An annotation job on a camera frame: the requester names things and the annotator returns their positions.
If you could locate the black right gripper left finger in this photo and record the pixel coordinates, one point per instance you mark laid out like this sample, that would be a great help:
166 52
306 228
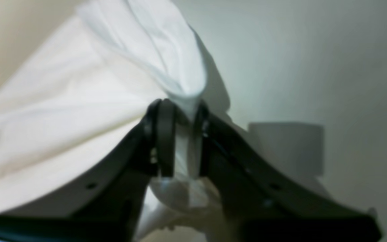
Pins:
104 203

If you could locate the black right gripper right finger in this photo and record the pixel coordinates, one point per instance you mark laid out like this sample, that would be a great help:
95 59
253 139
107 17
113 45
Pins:
261 204

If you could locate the white printed t-shirt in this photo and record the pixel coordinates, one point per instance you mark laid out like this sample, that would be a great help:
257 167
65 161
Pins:
87 87

